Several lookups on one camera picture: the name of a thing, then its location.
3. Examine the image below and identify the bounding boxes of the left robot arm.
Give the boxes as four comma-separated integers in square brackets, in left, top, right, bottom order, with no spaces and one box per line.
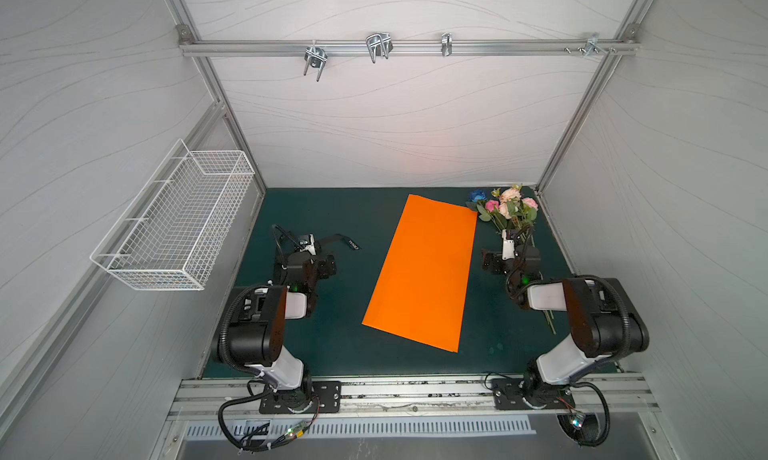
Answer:
[212,251,337,396]

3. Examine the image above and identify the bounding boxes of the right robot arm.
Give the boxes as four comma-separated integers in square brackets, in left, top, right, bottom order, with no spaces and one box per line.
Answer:
[481,245,650,409]

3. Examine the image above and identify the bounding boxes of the middle metal u-bolt clamp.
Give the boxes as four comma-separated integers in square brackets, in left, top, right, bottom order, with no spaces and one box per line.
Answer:
[365,33,393,64]

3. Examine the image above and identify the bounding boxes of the aluminium top crossbar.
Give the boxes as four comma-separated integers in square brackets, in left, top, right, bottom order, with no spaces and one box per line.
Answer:
[180,37,641,58]

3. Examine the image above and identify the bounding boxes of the peach fake flower spray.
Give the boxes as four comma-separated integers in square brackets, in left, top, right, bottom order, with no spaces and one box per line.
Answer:
[490,186,522,230]

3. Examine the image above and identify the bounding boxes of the orange wrapping paper sheet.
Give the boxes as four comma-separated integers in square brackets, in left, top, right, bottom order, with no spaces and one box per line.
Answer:
[362,195,478,353]

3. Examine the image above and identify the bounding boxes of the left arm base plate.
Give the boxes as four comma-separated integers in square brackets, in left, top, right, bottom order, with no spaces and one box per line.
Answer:
[259,381,341,415]

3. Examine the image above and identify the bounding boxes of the black strap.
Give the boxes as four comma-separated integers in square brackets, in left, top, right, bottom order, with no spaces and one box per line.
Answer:
[271,224,362,257]

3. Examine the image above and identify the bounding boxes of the right metal bolt clamp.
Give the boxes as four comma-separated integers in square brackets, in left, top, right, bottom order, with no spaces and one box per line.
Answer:
[563,36,618,58]

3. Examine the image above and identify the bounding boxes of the blue fake rose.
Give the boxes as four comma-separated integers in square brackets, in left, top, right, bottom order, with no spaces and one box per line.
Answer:
[466,190,488,212]

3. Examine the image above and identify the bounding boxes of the white vent grille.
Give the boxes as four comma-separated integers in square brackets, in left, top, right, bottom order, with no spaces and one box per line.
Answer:
[185,414,537,441]

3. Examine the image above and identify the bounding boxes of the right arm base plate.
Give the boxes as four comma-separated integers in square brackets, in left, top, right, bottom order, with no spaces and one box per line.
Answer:
[487,377,576,411]

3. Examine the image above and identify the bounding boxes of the white wire basket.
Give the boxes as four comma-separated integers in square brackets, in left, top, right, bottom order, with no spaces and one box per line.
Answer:
[90,139,255,291]

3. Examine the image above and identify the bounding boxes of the left metal u-bolt clamp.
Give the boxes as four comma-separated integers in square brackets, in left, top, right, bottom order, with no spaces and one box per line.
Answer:
[303,46,328,82]

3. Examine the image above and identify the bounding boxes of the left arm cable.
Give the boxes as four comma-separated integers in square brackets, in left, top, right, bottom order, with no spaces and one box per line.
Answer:
[216,380,322,453]

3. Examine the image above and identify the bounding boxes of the pink fake flower spray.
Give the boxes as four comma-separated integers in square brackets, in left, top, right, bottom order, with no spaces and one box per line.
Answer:
[517,198,539,242]

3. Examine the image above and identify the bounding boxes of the metal u-bolt clamp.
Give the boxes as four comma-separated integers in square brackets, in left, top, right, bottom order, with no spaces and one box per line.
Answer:
[303,46,328,82]
[365,33,393,64]

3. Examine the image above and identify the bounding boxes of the small metal bracket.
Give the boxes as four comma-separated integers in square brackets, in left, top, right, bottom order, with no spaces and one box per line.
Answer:
[441,33,453,58]

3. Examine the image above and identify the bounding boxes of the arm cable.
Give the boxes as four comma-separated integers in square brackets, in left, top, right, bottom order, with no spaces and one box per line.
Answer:
[556,380,612,448]
[216,380,322,453]

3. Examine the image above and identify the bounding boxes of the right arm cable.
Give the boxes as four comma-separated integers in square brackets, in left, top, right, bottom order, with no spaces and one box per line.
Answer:
[556,380,612,448]

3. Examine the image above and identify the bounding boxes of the aluminium front rail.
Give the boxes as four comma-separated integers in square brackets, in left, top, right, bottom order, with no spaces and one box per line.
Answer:
[166,372,660,422]

